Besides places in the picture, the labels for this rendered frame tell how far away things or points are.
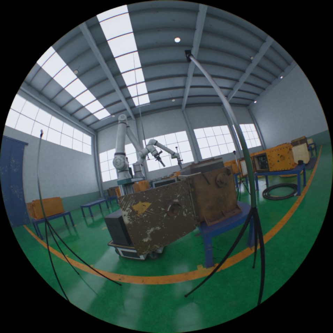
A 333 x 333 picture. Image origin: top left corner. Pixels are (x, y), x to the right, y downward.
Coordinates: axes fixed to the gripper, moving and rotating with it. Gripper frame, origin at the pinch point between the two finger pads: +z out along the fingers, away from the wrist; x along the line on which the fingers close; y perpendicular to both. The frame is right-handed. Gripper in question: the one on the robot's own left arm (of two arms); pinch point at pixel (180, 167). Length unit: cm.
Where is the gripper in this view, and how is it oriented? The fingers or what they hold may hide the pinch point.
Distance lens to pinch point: 230.9
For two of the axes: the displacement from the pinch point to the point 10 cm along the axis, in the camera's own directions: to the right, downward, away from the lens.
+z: 2.2, 9.7, -0.9
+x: -5.2, 0.4, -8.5
